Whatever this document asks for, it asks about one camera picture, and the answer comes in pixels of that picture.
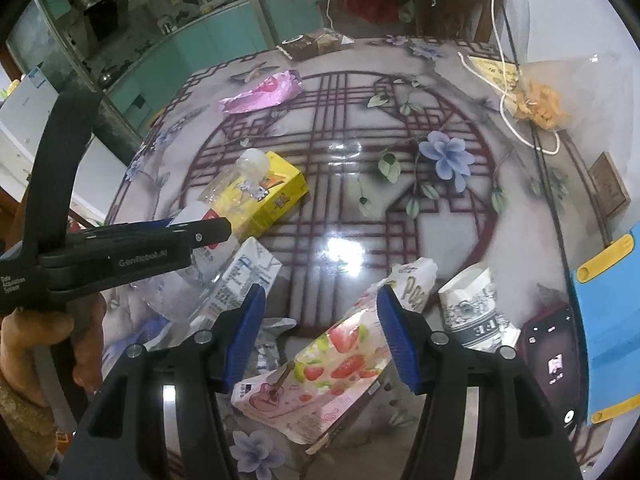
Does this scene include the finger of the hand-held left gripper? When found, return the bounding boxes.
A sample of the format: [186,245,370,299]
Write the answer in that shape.
[66,216,234,253]

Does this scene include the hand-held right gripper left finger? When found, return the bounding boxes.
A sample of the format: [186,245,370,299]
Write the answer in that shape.
[65,282,268,480]

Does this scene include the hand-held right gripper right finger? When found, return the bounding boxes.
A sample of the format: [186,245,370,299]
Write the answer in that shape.
[376,282,586,480]

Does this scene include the white drink carton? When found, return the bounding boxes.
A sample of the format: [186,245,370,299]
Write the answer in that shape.
[192,237,283,331]

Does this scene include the strawberry print snack pouch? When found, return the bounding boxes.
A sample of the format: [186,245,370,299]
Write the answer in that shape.
[231,257,440,446]

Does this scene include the clear plastic bottle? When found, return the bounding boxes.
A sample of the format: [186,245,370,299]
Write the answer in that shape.
[131,149,273,323]

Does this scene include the person's left hand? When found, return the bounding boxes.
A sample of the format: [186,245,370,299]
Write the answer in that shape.
[0,292,108,388]

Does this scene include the crumpled silver wrapper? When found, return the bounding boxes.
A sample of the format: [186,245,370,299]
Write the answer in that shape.
[252,317,298,376]

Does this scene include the crushed printed paper cup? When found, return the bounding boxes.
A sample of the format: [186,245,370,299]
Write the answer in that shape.
[437,266,521,352]

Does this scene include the yellow cardboard box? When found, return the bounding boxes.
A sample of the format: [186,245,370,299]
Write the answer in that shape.
[212,151,309,238]

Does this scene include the white refrigerator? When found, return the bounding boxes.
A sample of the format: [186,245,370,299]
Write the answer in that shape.
[0,62,128,231]

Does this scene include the pink plastic bag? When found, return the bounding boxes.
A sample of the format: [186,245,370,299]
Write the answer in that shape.
[217,70,303,115]

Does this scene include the black smartphone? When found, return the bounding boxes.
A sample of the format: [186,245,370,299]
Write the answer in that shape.
[515,302,588,431]

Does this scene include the teal kitchen cabinets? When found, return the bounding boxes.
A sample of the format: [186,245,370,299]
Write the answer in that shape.
[40,0,281,126]

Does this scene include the brown snack packet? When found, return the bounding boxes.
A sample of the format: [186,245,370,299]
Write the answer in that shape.
[276,29,353,61]

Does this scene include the blue yellow plastic board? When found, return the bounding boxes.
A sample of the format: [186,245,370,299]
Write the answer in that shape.
[569,225,640,426]

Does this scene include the black range hood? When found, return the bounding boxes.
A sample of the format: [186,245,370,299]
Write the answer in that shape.
[75,0,128,41]

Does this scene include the small wooden block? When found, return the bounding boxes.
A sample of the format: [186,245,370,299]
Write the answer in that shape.
[587,151,632,218]

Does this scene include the clear bag of orange snacks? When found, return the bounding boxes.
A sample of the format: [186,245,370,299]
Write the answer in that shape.
[510,55,601,133]

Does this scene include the yellow paper sheet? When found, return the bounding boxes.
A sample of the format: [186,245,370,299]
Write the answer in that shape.
[467,55,523,116]

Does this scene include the plain back wooden chair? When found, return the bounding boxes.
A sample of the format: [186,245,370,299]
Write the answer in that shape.
[415,0,508,43]

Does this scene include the white charging cable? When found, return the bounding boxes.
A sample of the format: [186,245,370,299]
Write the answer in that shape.
[459,0,561,156]

